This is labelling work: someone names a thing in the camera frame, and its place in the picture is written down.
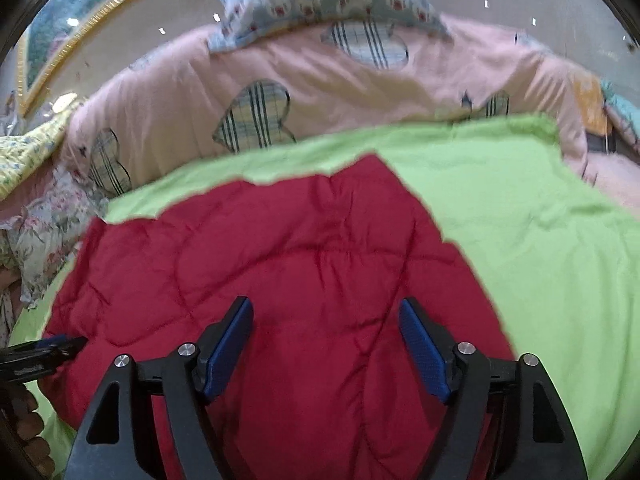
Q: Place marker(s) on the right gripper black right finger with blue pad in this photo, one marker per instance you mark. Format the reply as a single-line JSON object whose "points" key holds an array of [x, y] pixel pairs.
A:
{"points": [[514, 401]]}

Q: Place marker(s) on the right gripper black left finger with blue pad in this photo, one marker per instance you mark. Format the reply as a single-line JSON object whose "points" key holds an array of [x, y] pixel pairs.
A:
{"points": [[117, 438]]}

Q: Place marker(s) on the red quilted puffer jacket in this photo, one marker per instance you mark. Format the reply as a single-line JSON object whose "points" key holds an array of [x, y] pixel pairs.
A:
{"points": [[325, 388]]}

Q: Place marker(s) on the person's left hand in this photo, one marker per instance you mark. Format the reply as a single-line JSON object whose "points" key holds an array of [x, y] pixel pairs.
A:
{"points": [[28, 426]]}

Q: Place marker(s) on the floral white fabric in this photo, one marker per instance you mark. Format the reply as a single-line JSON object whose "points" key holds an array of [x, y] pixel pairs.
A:
{"points": [[40, 237]]}

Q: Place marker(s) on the yellow floral pillow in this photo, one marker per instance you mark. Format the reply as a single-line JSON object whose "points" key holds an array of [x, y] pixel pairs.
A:
{"points": [[23, 154]]}

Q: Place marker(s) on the pink quilt with plaid hearts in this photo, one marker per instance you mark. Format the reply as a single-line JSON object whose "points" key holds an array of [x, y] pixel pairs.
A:
{"points": [[181, 102]]}

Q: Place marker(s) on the orange and teal cloth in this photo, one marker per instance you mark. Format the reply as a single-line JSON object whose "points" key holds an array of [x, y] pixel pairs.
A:
{"points": [[611, 121]]}

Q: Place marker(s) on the gold framed painting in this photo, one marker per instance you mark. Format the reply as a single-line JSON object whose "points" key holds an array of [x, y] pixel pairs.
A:
{"points": [[50, 38]]}

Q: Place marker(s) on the blue patterned pillow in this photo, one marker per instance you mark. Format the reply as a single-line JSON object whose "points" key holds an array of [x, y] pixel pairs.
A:
{"points": [[325, 0]]}

